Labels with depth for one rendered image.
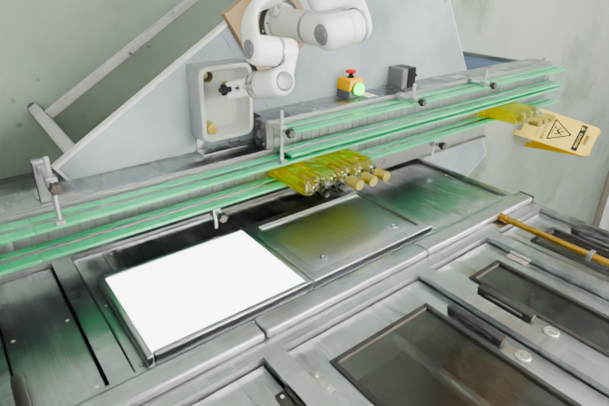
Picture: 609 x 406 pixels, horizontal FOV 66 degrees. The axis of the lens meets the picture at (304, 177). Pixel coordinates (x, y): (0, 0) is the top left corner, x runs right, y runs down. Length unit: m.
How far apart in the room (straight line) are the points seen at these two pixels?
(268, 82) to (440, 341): 0.73
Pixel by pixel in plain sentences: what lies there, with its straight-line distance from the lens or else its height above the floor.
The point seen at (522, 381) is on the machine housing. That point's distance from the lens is 1.15.
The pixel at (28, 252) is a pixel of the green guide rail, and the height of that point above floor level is 0.91.
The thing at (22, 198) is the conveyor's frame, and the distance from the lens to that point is 1.39.
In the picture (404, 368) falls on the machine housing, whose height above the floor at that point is 1.62.
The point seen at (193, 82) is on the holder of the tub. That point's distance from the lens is 1.44.
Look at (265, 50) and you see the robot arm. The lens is 1.18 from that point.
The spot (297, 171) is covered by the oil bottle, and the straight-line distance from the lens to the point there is 1.45.
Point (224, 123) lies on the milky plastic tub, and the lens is 1.55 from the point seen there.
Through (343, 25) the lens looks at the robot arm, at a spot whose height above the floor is 1.08.
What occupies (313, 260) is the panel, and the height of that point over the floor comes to 1.24.
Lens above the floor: 2.08
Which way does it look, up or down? 46 degrees down
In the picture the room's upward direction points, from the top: 119 degrees clockwise
